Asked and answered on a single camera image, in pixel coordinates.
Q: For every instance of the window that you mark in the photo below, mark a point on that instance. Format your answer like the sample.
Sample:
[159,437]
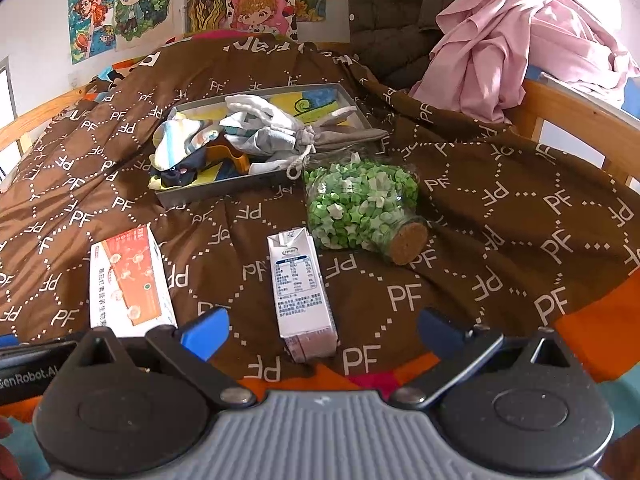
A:
[4,120]

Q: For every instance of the brown patterned blanket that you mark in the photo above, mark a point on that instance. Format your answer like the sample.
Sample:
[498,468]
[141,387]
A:
[500,220]

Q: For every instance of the orange and white medicine box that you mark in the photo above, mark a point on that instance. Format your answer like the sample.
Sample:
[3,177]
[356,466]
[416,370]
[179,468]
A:
[130,280]

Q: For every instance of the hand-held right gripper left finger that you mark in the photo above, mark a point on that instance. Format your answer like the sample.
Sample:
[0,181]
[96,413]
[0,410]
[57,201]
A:
[204,332]

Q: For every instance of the glass jar of green stars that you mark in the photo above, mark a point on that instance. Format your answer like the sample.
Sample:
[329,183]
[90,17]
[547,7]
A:
[360,205]

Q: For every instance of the wooden bed frame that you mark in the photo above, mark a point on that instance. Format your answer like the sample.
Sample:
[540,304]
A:
[550,105]

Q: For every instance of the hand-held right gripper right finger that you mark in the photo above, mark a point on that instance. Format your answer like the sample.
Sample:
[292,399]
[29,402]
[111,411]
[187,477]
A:
[440,332]

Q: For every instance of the orange cup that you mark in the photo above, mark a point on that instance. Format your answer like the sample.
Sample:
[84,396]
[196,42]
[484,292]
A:
[235,157]

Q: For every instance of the person's left hand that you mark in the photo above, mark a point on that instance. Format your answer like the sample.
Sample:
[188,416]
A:
[7,460]

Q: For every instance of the cow-print figure wall poster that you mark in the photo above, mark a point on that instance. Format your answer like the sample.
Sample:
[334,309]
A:
[262,7]

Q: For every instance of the light grey cloth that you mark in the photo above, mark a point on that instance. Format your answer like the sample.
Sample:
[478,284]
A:
[270,142]

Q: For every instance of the pink clothes pile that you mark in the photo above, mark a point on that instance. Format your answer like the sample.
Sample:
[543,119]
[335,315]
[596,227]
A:
[500,40]

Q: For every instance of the dark quilted jacket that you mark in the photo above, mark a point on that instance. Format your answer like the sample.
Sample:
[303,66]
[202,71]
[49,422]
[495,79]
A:
[390,15]

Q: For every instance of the white milk carton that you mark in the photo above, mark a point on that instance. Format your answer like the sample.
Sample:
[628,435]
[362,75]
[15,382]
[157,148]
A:
[300,290]

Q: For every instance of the striped white towel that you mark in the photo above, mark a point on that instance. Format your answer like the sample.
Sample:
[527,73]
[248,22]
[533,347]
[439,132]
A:
[175,137]

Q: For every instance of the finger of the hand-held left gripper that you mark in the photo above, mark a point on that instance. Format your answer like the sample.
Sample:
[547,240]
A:
[5,339]

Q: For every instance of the black sock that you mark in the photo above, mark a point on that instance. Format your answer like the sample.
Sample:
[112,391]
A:
[175,175]

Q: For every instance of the blond figure wall poster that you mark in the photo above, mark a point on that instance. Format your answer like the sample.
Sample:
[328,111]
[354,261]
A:
[142,2]

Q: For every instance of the grey tray with frog picture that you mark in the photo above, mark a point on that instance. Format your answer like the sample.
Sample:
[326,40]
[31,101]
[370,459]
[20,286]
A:
[320,97]

